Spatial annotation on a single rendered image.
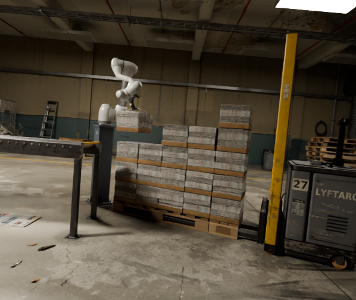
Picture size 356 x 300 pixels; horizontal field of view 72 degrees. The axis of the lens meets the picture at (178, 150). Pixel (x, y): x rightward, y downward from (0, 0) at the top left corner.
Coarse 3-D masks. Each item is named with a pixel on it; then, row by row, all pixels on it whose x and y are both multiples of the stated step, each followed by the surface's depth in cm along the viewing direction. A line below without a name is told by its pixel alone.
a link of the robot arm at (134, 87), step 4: (116, 68) 286; (120, 68) 290; (116, 72) 283; (120, 72) 287; (116, 76) 283; (120, 76) 277; (124, 76) 274; (124, 80) 275; (128, 80) 269; (132, 80) 262; (128, 84) 262; (132, 84) 258; (136, 84) 256; (140, 84) 260; (128, 88) 259; (132, 88) 257; (136, 88) 257; (140, 88) 260; (128, 92) 259; (132, 92) 259; (136, 92) 262
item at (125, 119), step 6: (120, 114) 281; (126, 114) 278; (132, 114) 275; (138, 114) 273; (144, 114) 287; (120, 120) 282; (126, 120) 280; (132, 120) 277; (138, 120) 276; (144, 120) 289; (120, 126) 283; (126, 126) 281; (132, 126) 279; (138, 126) 277
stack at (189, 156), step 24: (120, 144) 284; (144, 144) 272; (120, 168) 283; (144, 168) 272; (168, 168) 262; (120, 192) 285; (144, 192) 274; (168, 192) 263; (144, 216) 274; (192, 216) 253
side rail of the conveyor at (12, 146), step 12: (0, 144) 206; (12, 144) 206; (24, 144) 206; (36, 144) 206; (48, 144) 206; (60, 144) 206; (72, 144) 206; (48, 156) 207; (60, 156) 207; (72, 156) 207
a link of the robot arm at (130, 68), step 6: (126, 66) 296; (132, 66) 300; (126, 72) 300; (132, 72) 303; (126, 84) 307; (120, 102) 314; (126, 102) 318; (120, 108) 313; (126, 108) 318; (114, 120) 318
